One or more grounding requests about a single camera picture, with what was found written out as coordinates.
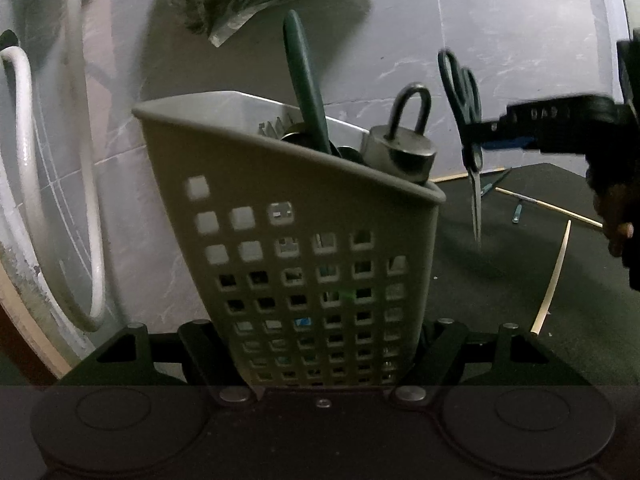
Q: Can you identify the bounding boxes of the grey perforated plastic utensil basket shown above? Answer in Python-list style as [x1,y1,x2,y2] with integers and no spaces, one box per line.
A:
[132,91,445,388]

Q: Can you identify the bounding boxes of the green handled scissors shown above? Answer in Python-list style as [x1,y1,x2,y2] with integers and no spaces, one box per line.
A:
[437,48,483,248]

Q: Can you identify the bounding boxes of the person's right hand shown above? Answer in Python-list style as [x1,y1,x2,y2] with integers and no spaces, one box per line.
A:
[603,222,634,240]

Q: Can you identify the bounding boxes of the plain bamboo chopstick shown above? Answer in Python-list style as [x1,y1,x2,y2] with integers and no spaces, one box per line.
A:
[530,220,572,336]

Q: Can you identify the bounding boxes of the black table mat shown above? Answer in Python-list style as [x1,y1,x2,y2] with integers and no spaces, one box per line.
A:
[425,164,639,386]

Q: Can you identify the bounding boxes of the steel padlock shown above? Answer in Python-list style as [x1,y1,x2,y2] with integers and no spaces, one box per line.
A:
[361,82,437,185]

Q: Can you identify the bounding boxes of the steel fork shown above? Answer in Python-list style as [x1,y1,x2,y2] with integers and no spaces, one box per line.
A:
[258,115,294,140]

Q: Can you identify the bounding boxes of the dark metal spoon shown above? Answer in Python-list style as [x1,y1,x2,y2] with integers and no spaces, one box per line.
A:
[282,122,364,165]

